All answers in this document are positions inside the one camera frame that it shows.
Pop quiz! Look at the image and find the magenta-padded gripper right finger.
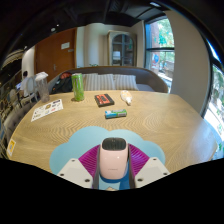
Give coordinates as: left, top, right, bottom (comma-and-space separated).
127, 143, 172, 190

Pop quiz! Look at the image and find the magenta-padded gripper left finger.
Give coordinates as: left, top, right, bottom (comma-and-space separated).
56, 143, 102, 191

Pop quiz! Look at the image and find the light blue cloud mouse pad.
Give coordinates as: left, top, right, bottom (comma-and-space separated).
49, 125, 167, 191

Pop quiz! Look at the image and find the white sticker sheet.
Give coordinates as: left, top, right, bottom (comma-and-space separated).
30, 98, 65, 123

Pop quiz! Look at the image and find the yellow sticker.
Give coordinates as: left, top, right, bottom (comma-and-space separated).
6, 138, 17, 158

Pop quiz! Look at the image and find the small green blue pack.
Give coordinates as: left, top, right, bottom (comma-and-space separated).
104, 108, 128, 120

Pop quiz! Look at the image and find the black and red box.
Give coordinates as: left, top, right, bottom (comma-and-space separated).
94, 93, 116, 108

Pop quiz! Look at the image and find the white tube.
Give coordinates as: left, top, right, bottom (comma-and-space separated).
120, 89, 134, 107

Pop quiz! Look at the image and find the grey tufted chair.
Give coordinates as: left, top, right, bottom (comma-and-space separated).
2, 99, 35, 136

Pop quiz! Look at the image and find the green drink can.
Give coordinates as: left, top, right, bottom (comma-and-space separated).
70, 72, 86, 103

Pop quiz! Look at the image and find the clear shaker bottle white lid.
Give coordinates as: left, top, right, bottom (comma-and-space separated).
34, 71, 51, 104

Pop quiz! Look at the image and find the striped pillow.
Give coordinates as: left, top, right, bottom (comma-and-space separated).
82, 73, 100, 92
96, 73, 117, 92
113, 74, 140, 92

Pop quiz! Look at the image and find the curved grey brown sofa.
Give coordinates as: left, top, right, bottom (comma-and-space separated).
48, 65, 170, 95

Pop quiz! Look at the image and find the person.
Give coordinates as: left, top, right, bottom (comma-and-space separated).
19, 70, 32, 98

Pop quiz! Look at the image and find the brown wooden door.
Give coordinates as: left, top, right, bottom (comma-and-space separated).
34, 27, 78, 83

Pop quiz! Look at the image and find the large window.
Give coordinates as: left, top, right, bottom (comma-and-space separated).
144, 16, 176, 93

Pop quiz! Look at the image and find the arched glass cabinet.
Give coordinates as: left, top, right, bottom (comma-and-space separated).
106, 30, 138, 68

